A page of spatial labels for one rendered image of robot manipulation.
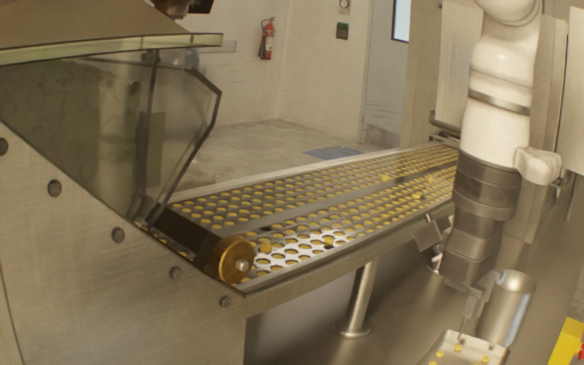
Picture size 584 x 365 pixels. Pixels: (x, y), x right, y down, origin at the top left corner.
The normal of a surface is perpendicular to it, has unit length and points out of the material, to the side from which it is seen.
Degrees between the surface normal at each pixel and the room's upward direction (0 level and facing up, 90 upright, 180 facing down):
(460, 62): 90
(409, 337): 0
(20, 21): 44
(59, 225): 90
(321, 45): 90
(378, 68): 90
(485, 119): 81
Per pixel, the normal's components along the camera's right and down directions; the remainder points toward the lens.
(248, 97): 0.74, 0.29
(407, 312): 0.11, -0.94
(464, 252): -0.62, -0.18
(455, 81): -0.66, 0.16
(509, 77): -0.25, 0.29
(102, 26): 0.60, -0.47
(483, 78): -0.85, 0.07
